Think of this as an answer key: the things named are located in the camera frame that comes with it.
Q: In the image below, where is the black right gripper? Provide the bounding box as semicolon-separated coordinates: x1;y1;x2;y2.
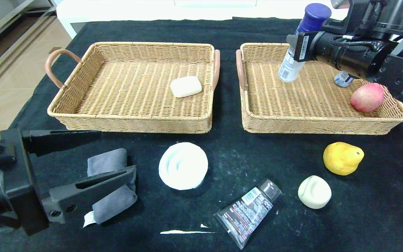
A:
286;31;342;71

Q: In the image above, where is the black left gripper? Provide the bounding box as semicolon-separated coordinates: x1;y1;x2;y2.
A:
0;128;137;236

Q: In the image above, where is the blue cap spray can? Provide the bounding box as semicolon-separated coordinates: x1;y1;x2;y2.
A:
278;3;332;83

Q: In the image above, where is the yellow pear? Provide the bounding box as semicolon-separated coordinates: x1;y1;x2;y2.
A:
323;142;365;176

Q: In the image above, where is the pale cream bun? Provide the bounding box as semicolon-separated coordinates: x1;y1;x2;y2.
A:
298;175;332;210

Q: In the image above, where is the wicker basket holding apple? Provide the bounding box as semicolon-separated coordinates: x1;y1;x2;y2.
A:
236;43;403;135

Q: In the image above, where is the wicker basket holding soap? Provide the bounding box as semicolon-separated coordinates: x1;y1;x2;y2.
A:
46;42;221;134

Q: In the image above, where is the grey folded cloth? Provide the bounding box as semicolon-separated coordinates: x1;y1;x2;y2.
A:
84;148;139;228

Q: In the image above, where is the small dark cap bottle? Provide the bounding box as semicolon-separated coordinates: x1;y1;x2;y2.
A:
334;71;354;88

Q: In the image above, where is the black table cloth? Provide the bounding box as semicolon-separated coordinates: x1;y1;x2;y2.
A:
0;17;403;252

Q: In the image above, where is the red apple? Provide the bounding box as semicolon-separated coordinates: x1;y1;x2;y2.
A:
351;83;385;113

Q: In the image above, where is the white tape roll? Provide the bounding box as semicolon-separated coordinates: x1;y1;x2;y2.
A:
159;142;209;191

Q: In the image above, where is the white soap bar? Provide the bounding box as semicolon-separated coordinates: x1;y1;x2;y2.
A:
170;76;203;98

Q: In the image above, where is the white paper strip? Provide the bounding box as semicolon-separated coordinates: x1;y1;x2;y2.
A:
160;224;216;235

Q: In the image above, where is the black squeeze tube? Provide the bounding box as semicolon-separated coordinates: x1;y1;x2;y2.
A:
215;178;282;250

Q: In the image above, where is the braided right arm cable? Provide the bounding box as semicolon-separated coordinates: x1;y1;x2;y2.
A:
330;34;379;49

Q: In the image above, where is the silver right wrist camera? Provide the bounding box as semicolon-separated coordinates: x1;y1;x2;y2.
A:
322;0;389;35

